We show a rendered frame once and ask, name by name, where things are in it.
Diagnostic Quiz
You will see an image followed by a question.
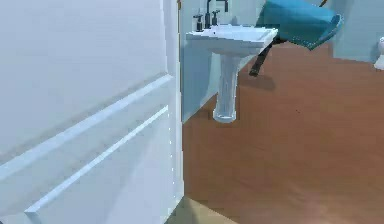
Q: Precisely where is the black sink faucet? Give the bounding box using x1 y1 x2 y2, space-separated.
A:
192 0 230 33

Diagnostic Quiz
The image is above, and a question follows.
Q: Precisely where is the white panelled room door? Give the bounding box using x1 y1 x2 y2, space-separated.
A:
0 0 185 224

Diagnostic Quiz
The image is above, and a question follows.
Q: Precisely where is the teal towel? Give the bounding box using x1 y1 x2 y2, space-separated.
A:
255 0 344 51

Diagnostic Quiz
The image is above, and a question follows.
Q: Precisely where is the white toilet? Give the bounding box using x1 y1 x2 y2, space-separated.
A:
373 36 384 71

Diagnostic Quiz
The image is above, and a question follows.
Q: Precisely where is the white pedestal sink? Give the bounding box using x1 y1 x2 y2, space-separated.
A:
185 23 279 124

